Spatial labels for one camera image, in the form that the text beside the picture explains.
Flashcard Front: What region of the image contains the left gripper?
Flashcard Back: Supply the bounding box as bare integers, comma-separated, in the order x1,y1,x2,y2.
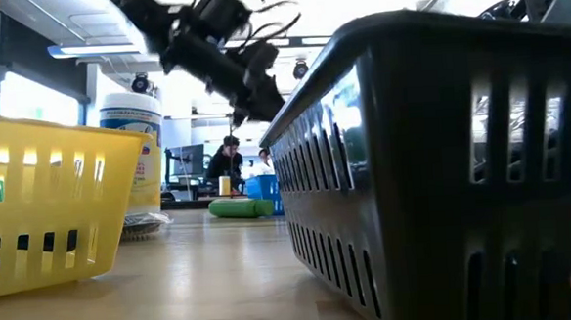
160,27,287,131

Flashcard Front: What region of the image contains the black ceiling spotlight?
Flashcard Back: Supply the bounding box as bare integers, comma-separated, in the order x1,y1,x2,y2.
291,59,311,81
130,72,152,95

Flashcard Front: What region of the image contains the person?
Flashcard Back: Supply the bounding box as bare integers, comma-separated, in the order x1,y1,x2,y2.
252,147,277,177
203,134,247,195

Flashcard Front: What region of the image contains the black computer monitor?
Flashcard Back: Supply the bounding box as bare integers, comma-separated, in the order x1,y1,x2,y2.
164,143,208,192

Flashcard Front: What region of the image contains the yellow cylindrical container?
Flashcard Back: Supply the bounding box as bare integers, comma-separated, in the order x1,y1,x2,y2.
217,174,234,198

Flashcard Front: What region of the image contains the blue plastic basket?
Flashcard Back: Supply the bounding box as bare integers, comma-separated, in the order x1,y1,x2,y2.
244,173,286,218

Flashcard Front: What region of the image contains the disinfectant wipes canister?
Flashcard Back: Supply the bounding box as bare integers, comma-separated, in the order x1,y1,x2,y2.
98,90,169,217

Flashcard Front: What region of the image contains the long ceiling light fixture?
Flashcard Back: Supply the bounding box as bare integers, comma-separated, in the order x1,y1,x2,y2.
47,29,333,61

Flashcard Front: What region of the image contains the black round brush in bag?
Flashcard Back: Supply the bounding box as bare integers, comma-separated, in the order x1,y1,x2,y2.
119,210,173,241

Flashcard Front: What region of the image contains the black plastic basket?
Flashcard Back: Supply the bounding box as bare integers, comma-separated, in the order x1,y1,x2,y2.
251,1,571,320

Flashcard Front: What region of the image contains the yellow plastic basket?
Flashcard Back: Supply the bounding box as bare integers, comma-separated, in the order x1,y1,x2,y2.
0,104,160,299

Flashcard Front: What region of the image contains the black aluminium table frame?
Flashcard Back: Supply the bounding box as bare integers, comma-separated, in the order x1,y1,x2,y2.
159,194,249,212

